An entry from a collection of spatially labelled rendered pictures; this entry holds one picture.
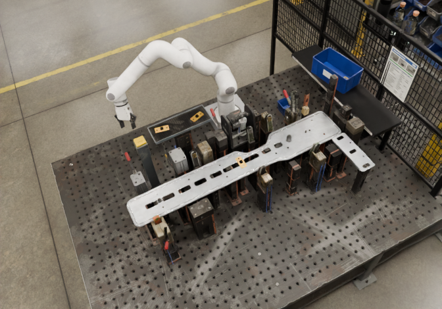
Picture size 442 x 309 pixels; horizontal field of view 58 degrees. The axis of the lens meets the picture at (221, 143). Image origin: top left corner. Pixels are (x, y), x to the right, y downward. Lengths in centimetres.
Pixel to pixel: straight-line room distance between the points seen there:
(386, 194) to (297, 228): 62
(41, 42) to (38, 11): 71
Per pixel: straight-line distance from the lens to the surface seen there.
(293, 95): 251
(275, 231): 252
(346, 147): 254
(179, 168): 236
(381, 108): 277
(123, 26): 536
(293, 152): 246
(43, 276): 352
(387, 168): 289
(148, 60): 235
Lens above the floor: 297
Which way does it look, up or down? 52 degrees down
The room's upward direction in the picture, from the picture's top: 6 degrees counter-clockwise
